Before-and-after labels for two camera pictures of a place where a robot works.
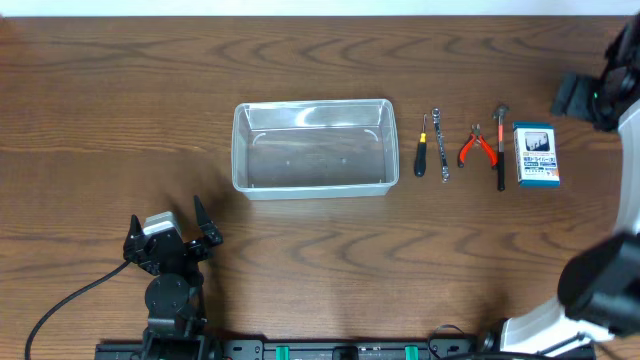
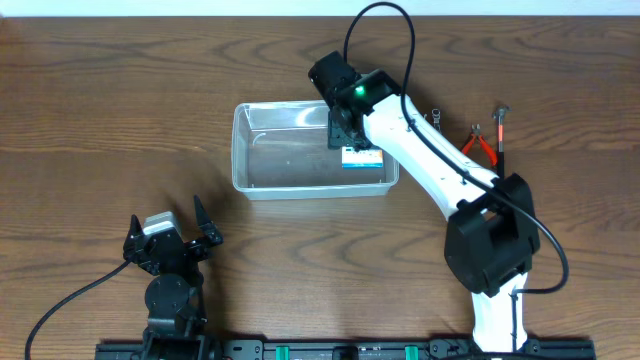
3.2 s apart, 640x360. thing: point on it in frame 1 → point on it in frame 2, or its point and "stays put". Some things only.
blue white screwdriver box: (536, 155) → (371, 158)
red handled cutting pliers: (477, 136) stays put
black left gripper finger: (135, 235) stays put
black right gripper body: (570, 98) → (342, 133)
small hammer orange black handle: (501, 112) stays put
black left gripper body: (170, 249) stays put
